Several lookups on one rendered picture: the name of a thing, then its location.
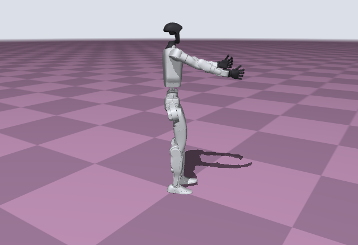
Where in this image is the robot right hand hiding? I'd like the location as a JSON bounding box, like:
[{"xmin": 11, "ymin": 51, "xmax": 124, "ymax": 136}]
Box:
[{"xmin": 223, "ymin": 65, "xmax": 244, "ymax": 80}]

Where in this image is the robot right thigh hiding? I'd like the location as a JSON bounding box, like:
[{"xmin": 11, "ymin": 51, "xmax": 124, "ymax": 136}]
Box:
[{"xmin": 167, "ymin": 104, "xmax": 187, "ymax": 155}]

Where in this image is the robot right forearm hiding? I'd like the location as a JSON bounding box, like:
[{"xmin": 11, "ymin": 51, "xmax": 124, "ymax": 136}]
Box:
[{"xmin": 197, "ymin": 59, "xmax": 229, "ymax": 77}]

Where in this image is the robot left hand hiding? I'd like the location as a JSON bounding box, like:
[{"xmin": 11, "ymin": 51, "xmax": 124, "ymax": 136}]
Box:
[{"xmin": 217, "ymin": 55, "xmax": 233, "ymax": 69}]

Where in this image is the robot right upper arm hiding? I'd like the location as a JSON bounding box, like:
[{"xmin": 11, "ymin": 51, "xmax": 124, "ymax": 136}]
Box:
[{"xmin": 169, "ymin": 48, "xmax": 202, "ymax": 70}]

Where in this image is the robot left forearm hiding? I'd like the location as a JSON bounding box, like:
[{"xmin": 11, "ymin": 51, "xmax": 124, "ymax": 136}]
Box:
[{"xmin": 198, "ymin": 59, "xmax": 218, "ymax": 67}]

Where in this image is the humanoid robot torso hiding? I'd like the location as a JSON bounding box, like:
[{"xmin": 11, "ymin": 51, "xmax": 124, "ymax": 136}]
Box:
[{"xmin": 162, "ymin": 45, "xmax": 183, "ymax": 111}]

